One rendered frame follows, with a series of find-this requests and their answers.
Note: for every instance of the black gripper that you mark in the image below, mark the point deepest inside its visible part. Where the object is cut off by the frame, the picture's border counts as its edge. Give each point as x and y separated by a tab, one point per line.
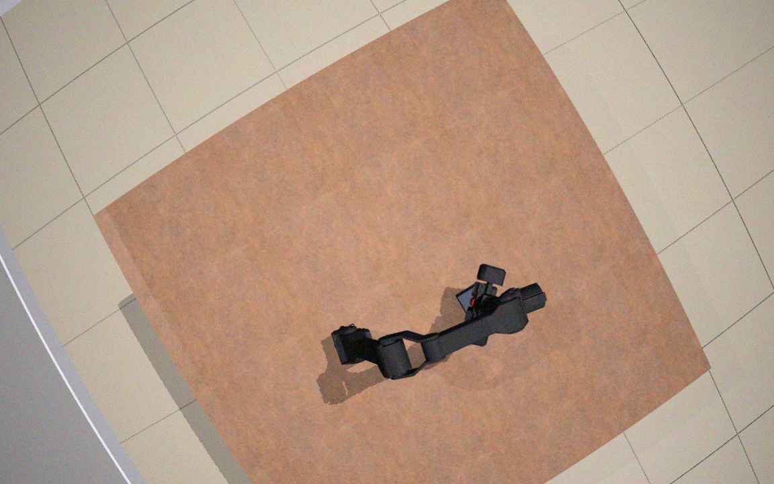
482	291

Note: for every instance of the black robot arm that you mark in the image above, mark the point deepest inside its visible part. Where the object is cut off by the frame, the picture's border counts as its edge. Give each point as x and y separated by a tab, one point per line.
505	314

